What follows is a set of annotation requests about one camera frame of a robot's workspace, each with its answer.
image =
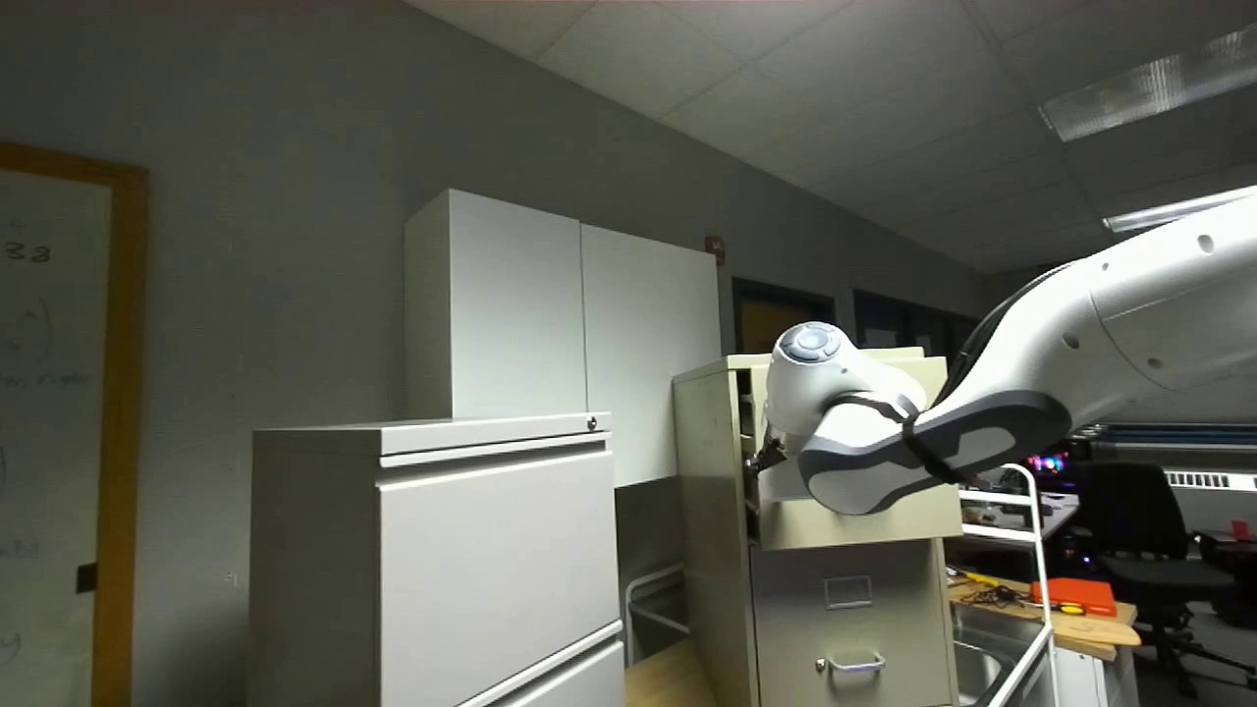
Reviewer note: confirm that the black office chair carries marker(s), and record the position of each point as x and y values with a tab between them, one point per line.
1142	525

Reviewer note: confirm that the grey lateral filing cabinet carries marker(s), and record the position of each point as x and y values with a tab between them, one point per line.
473	561

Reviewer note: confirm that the orange tool case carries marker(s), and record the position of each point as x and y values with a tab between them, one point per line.
1080	595

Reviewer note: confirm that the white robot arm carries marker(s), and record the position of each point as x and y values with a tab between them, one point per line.
1112	326

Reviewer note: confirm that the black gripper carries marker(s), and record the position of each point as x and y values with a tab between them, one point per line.
768	457

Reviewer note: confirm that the beige filing cabinet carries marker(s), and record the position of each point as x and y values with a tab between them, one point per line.
839	615

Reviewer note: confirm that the white metal frame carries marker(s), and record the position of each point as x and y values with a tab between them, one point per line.
649	615

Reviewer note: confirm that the tall white storage cabinet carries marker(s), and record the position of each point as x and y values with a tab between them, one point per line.
524	314

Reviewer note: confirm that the whiteboard with wooden frame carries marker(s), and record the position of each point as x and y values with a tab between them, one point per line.
54	433

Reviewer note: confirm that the dark window in wall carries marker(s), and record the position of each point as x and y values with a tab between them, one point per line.
768	314
909	323

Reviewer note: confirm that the fluorescent ceiling light panel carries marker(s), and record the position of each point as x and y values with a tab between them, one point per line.
1152	82
1152	214

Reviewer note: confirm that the wooden table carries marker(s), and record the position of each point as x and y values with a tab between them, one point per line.
1095	629

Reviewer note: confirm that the dark workbench with label strip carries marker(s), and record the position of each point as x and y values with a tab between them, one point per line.
1179	446

